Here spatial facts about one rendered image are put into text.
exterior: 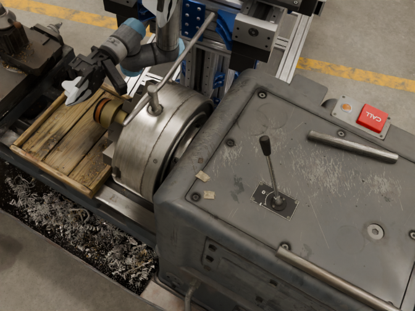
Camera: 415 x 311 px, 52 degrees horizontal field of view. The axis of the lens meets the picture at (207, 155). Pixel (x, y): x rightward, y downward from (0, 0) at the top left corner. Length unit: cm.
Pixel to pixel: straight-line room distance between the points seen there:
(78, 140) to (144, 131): 44
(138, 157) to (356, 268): 53
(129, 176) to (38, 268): 124
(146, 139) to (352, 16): 254
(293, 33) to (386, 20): 90
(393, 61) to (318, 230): 235
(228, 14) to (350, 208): 87
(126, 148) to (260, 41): 63
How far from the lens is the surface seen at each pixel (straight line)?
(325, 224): 92
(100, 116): 119
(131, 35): 137
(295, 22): 285
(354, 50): 312
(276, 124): 101
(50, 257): 224
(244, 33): 145
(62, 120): 148
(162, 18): 98
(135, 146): 102
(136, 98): 115
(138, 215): 130
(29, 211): 173
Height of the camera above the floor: 207
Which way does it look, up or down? 60 degrees down
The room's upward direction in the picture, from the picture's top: 8 degrees clockwise
